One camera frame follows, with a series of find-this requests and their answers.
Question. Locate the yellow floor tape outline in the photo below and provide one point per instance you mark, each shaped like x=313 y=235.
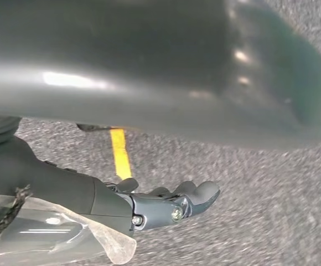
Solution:
x=120 y=154

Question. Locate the translucent plastic film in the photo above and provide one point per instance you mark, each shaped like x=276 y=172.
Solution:
x=116 y=246

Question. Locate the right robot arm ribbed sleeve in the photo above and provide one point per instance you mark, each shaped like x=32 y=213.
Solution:
x=0 y=130

